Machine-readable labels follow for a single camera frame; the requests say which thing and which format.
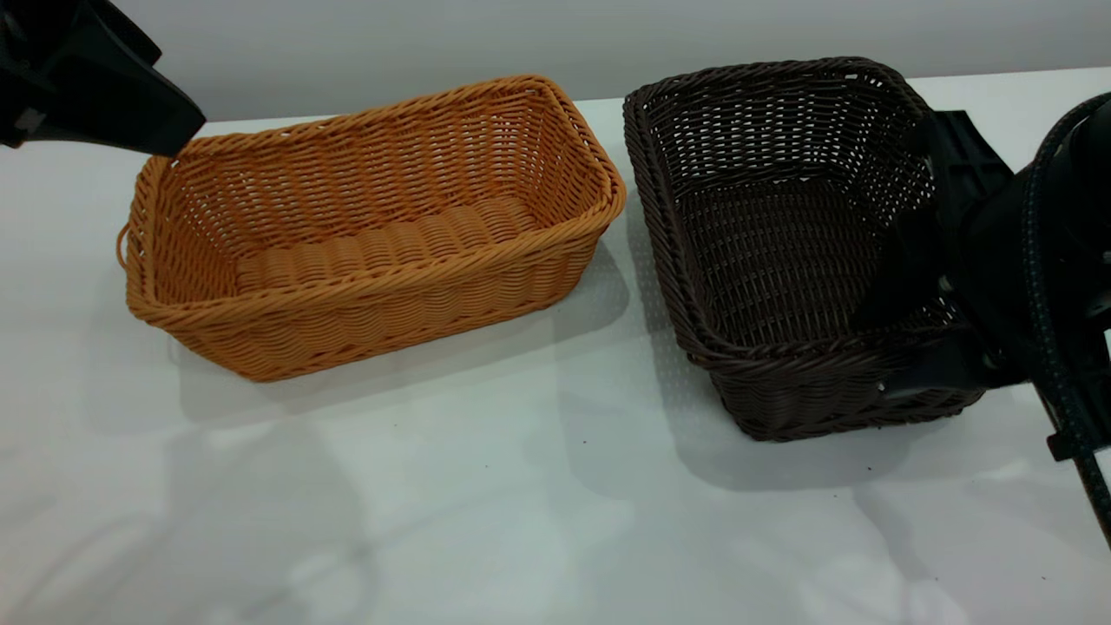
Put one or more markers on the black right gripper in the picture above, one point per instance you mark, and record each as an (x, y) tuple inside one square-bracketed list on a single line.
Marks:
[(989, 252)]

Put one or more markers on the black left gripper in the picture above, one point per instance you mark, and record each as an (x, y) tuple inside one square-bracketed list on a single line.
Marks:
[(69, 43)]

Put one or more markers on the dark brown wicker basket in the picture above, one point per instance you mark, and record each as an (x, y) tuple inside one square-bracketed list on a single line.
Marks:
[(781, 260)]

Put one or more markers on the light brown wicker basket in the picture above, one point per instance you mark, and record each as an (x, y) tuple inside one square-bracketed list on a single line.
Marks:
[(373, 252)]

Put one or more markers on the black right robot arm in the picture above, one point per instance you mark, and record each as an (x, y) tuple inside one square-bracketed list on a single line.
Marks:
[(1085, 234)]

